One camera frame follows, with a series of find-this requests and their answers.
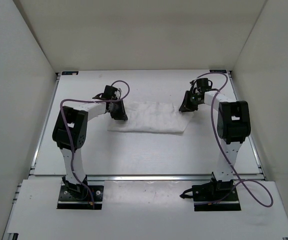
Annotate white pleated skirt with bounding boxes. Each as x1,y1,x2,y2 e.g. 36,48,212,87
108,101,193,134

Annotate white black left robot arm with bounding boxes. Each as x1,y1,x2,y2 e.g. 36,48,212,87
52,81,130,202

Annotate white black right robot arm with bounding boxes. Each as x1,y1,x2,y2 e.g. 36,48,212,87
179,78,251,200

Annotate dark label sticker right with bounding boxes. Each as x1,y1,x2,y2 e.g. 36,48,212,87
209,69,227,74

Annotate dark label sticker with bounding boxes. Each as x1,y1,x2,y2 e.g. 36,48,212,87
209,69,227,74
61,71,79,76

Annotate dark label sticker left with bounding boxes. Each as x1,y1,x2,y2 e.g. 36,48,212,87
61,71,79,76

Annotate aluminium table rail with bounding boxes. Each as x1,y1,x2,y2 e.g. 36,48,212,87
87,174,211,182

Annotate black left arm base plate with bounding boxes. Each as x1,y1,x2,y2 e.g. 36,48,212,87
57,185,104,210

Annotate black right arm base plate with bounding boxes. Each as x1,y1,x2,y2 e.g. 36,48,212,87
180,183,241,212

